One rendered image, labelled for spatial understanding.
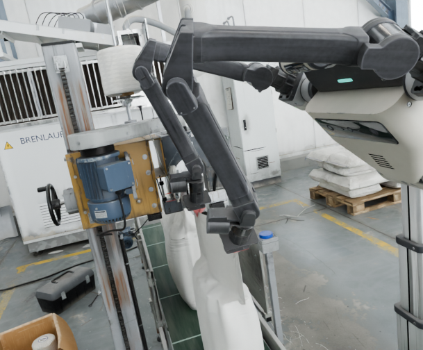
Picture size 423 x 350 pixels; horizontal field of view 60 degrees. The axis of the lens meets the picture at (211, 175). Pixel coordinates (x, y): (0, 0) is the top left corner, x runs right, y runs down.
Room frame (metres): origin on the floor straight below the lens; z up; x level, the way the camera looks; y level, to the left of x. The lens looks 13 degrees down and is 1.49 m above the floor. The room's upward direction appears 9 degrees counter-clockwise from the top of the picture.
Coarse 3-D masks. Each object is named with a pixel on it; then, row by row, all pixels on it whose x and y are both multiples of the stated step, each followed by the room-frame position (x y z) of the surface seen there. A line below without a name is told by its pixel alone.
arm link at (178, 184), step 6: (192, 168) 1.27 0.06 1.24; (198, 168) 1.26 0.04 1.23; (174, 174) 1.32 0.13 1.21; (180, 174) 1.31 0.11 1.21; (186, 174) 1.31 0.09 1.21; (192, 174) 1.27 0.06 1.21; (198, 174) 1.27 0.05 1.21; (174, 180) 1.30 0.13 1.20; (180, 180) 1.30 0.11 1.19; (174, 186) 1.29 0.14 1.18; (180, 186) 1.29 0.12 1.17; (174, 192) 1.30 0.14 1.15
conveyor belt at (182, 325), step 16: (160, 224) 3.18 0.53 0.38; (160, 240) 2.79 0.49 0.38; (160, 256) 2.48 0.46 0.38; (160, 272) 2.23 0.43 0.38; (160, 288) 2.02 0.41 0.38; (176, 288) 1.99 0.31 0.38; (176, 304) 1.82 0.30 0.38; (176, 320) 1.67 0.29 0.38; (192, 320) 1.65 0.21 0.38; (176, 336) 1.54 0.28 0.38; (192, 336) 1.52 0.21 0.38
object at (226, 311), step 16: (208, 240) 1.20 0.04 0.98; (208, 256) 1.23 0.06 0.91; (224, 256) 1.12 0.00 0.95; (192, 272) 1.36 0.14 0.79; (208, 272) 1.27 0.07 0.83; (224, 272) 1.13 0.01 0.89; (240, 272) 1.01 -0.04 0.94; (208, 288) 1.18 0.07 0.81; (224, 288) 1.13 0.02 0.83; (240, 288) 1.04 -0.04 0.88; (208, 304) 1.12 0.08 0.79; (224, 304) 1.07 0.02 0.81; (240, 304) 1.08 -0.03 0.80; (208, 320) 1.13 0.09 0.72; (224, 320) 1.05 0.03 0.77; (240, 320) 1.06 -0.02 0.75; (256, 320) 1.08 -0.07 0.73; (208, 336) 1.17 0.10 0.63; (224, 336) 1.06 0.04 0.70; (240, 336) 1.05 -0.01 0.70; (256, 336) 1.07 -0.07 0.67
